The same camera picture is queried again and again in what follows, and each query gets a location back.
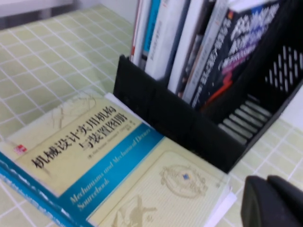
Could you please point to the pale green hardcover blue spine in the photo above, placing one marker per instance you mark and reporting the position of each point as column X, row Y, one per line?
column 106, row 153

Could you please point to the thin magazine orange spine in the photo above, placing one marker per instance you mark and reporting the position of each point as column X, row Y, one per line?
column 139, row 35

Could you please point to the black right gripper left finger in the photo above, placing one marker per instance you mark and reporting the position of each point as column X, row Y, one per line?
column 260, row 205

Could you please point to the black mobile robot book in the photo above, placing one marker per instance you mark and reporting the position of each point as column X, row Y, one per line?
column 236, row 52

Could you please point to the tan-paged book blue spine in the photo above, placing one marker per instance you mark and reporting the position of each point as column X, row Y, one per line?
column 151, row 28

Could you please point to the black plastic book holder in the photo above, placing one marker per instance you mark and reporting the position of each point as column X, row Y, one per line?
column 177, row 123

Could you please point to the green checkered tablecloth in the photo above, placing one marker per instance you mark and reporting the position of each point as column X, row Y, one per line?
column 47, row 71

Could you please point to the large white softcover book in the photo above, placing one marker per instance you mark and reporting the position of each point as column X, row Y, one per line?
column 182, row 47

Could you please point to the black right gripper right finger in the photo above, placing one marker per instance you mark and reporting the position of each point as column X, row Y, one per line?
column 293, row 205

